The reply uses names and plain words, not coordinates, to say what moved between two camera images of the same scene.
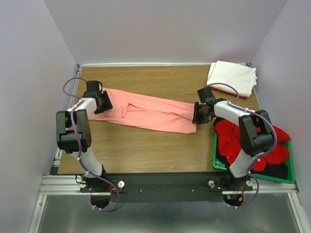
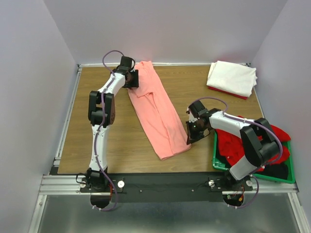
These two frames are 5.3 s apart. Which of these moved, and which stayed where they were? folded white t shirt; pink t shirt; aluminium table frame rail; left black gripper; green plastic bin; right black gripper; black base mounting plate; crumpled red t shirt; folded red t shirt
Moved: right black gripper; pink t shirt; left black gripper
Stayed: folded red t shirt; folded white t shirt; black base mounting plate; green plastic bin; aluminium table frame rail; crumpled red t shirt
